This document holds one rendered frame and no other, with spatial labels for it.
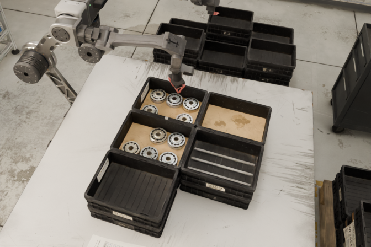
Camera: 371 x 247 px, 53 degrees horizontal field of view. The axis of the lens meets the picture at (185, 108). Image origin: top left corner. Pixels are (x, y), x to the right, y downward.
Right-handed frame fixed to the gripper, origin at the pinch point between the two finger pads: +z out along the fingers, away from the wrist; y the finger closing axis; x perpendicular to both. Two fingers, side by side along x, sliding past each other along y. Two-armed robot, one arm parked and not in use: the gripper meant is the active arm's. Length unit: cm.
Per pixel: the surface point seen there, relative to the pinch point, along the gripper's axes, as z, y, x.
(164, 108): 11.6, -2.1, 9.0
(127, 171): 11, -34, 47
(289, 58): 49, 29, -127
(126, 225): 19, -58, 59
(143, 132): 11.1, -13.4, 28.5
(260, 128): 12, -42, -36
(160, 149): 10.9, -28.9, 25.1
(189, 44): 48, 81, -57
